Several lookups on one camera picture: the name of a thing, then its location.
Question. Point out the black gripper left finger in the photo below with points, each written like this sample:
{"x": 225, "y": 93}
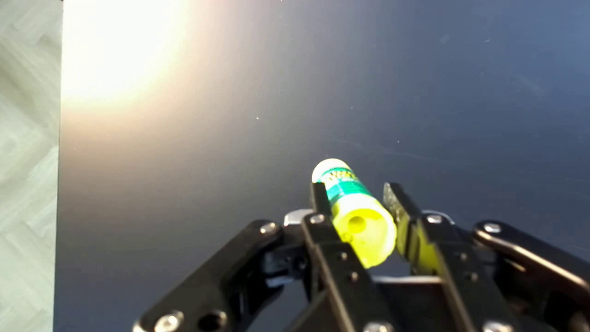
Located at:
{"x": 277, "y": 277}

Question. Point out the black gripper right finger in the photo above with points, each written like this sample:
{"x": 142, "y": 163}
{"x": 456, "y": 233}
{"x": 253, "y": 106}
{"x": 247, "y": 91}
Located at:
{"x": 491, "y": 270}

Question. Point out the glue stick with yellow cap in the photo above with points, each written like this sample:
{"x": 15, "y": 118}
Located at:
{"x": 362, "y": 224}

